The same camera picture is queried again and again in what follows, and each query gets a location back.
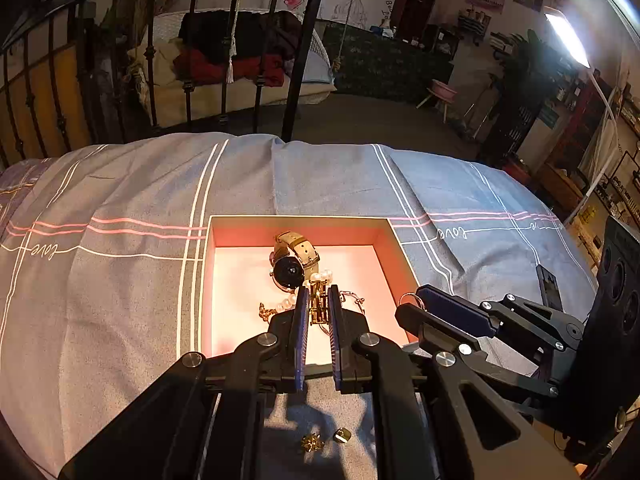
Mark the black iron bed frame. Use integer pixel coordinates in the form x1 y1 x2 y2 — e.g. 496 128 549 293
0 0 333 168

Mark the black clothing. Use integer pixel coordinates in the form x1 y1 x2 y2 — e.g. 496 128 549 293
179 10 312 63

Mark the pink stool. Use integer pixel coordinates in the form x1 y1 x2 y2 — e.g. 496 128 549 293
416 80 459 124

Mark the dark potted plant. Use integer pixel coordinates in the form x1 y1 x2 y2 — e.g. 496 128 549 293
492 30 557 148

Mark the white pearl bracelet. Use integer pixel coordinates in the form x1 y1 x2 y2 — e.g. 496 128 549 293
270 270 335 314

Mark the grey blue cushion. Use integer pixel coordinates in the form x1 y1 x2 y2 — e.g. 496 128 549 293
282 35 337 87

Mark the small wall rack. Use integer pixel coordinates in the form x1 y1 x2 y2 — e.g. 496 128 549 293
457 5 489 42

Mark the metal storage shelf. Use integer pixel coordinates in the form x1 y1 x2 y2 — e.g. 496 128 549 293
550 75 640 261

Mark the thin silver bangle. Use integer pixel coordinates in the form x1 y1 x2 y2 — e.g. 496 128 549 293
399 291 428 313

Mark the gold link bracelet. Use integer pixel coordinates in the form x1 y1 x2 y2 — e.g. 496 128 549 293
309 281 330 327

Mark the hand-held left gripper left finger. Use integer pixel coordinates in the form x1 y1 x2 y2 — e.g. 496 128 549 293
57 287 311 480

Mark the beige strap wristwatch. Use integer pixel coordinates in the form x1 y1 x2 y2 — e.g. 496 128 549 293
270 231 321 291

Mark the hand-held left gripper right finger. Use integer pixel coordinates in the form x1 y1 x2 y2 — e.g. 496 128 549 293
327 285 581 480

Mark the white floor lamp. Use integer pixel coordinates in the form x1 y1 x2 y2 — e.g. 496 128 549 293
542 5 640 223

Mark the dark red cabinet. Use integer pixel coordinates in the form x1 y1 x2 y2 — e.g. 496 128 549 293
390 0 444 41

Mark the green patterned counter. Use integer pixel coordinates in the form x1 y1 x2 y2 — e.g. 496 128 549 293
322 25 457 107

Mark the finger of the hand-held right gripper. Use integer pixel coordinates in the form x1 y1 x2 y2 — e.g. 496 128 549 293
416 284 586 354
395 304 561 397

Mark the white rope tassel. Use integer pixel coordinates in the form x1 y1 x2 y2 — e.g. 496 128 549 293
226 0 249 84

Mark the grey blue striped bed sheet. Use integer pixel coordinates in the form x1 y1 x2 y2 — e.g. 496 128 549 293
0 132 601 480

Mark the pile of clothes and bedding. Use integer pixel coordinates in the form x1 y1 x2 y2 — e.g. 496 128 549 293
135 7 339 126

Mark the pale green box pink inside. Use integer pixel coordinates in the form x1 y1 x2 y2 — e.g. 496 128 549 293
197 215 421 367

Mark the black smartphone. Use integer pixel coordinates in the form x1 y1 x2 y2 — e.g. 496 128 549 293
536 265 565 313

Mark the red cloth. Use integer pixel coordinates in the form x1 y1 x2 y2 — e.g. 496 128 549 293
172 47 287 89

